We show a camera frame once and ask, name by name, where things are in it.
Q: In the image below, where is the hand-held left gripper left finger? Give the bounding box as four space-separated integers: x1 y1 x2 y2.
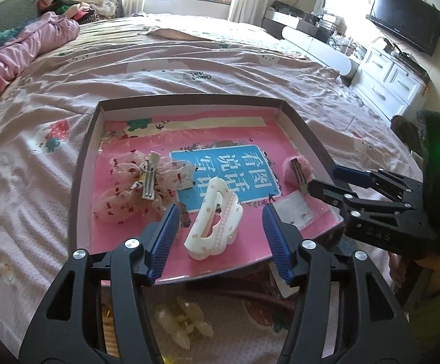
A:
19 203 182 364

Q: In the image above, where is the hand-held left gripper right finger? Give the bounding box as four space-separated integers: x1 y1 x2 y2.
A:
261 203 421 364

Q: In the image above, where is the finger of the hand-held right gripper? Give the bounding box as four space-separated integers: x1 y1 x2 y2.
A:
307 178 414 221
333 165 420 202

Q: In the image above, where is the pink fuzzy hair clip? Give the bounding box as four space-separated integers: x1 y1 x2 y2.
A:
281 156 315 194

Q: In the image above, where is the white patterned claw hair clip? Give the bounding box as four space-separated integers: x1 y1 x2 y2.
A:
184 177 243 260

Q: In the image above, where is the translucent white claw hair clip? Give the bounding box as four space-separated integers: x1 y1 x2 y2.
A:
155 298 215 349

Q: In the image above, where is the brown rimmed cardboard box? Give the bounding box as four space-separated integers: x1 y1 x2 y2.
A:
69 94 345 286

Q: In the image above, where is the pink picture book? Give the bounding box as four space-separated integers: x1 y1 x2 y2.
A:
91 116 344 285

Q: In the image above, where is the small clear earring bag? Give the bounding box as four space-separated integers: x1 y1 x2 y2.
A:
273 191 336 230

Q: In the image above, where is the pink sheer bow hair clip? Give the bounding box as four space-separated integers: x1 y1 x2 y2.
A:
93 151 198 224

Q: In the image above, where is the brown chair back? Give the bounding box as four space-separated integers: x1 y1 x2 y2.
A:
391 116 422 153

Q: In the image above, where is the white drawer dresser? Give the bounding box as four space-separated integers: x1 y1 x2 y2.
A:
351 38 431 122

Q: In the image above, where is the black set-top box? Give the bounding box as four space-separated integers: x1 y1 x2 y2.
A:
394 49 430 81

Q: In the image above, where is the white bed footboard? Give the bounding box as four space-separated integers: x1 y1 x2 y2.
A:
281 26 361 80

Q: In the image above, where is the cluttered vanity desk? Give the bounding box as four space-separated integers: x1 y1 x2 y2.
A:
261 0 347 42

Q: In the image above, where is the black flat television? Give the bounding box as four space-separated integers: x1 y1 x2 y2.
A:
366 0 440 57

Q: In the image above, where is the bed with pink printed sheet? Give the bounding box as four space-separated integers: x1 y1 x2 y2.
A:
0 11 425 364

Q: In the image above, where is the beige cloth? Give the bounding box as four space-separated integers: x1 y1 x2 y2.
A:
140 23 308 59

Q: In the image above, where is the pink quilt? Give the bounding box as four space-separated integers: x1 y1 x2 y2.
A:
0 11 81 122

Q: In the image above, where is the pile of clothes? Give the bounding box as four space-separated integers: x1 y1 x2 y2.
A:
38 0 122 23

